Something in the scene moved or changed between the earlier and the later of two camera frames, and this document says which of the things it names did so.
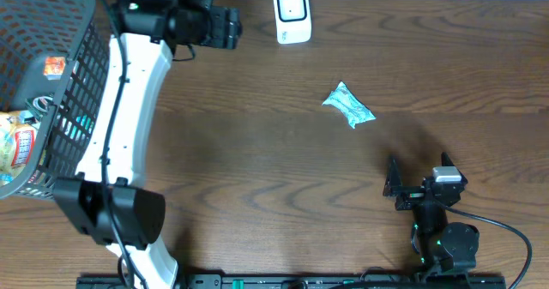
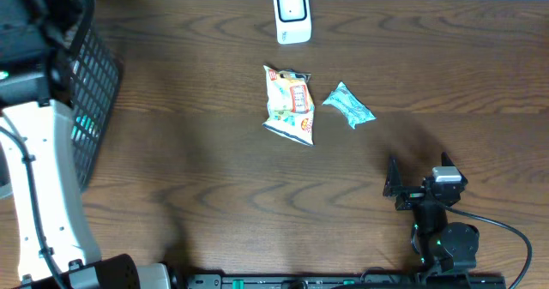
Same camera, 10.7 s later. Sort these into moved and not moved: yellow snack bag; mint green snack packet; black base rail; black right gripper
Moved: yellow snack bag
Not moved: black base rail; black right gripper; mint green snack packet
